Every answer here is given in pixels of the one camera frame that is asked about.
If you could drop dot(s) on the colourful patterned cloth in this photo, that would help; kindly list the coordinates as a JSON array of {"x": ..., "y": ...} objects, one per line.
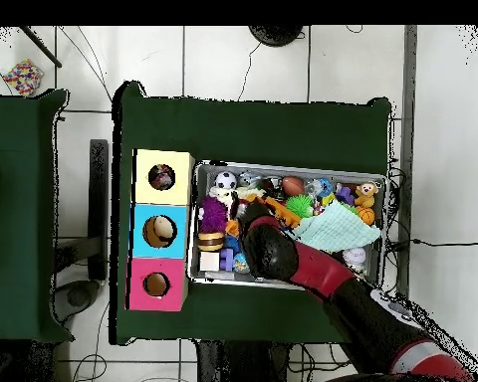
[
  {"x": 24, "y": 77},
  {"x": 162, "y": 177}
]

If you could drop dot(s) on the mint green cloth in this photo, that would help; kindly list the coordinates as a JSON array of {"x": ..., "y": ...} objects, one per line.
[{"x": 334, "y": 230}]

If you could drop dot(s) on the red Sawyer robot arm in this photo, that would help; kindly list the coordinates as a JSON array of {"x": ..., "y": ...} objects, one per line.
[{"x": 322, "y": 270}]

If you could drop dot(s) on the silver mesh bin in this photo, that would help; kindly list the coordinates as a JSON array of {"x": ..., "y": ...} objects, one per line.
[{"x": 207, "y": 278}]

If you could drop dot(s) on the wooden box with three holes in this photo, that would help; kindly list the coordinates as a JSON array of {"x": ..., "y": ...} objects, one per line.
[{"x": 141, "y": 191}]

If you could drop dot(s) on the purple spiky toy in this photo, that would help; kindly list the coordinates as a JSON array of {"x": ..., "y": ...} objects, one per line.
[{"x": 213, "y": 215}]

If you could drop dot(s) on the small soccer ball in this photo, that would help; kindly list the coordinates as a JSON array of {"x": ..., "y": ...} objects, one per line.
[{"x": 225, "y": 180}]

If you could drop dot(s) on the toy burger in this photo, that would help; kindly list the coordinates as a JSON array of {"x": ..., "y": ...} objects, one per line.
[{"x": 211, "y": 240}]

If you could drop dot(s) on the small brown football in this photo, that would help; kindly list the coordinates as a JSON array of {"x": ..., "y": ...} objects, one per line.
[{"x": 292, "y": 186}]

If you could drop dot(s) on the green spiky ball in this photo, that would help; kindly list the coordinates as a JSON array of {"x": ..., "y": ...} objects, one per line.
[{"x": 298, "y": 205}]

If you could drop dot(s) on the white baseball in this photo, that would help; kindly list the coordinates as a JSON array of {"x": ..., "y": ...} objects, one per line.
[{"x": 354, "y": 255}]

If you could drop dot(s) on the small orange basketball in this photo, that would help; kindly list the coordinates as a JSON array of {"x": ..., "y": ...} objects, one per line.
[{"x": 366, "y": 216}]

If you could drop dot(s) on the small brown teddy bear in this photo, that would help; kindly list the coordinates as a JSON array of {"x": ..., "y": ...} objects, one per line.
[{"x": 365, "y": 193}]

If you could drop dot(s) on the black round object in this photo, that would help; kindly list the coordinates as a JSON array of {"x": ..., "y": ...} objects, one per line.
[{"x": 277, "y": 35}]

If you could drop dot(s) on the grey rounded object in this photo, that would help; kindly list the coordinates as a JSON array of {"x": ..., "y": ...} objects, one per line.
[{"x": 75, "y": 298}]

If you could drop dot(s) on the black rod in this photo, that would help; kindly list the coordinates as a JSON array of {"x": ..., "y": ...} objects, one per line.
[{"x": 40, "y": 45}]

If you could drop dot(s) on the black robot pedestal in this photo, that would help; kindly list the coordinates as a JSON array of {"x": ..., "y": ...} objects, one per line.
[{"x": 223, "y": 366}]

